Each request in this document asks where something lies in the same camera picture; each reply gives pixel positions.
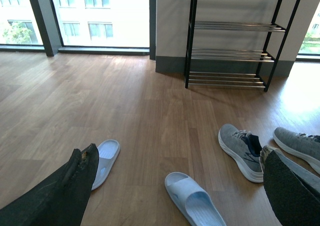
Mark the dark window frame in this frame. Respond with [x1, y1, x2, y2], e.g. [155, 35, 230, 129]
[0, 0, 156, 60]

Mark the grey sneaker with navy lining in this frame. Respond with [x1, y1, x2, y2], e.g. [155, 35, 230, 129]
[218, 123, 264, 183]

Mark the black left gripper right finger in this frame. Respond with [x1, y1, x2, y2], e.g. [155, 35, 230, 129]
[259, 145, 320, 226]

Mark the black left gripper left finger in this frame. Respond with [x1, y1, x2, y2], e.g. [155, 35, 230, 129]
[0, 143, 99, 226]

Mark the light blue slide sandal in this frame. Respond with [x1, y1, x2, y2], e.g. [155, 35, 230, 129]
[164, 172, 226, 226]
[91, 139, 121, 191]

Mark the black metal shoe rack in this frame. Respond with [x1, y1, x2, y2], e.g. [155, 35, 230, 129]
[184, 0, 301, 92]

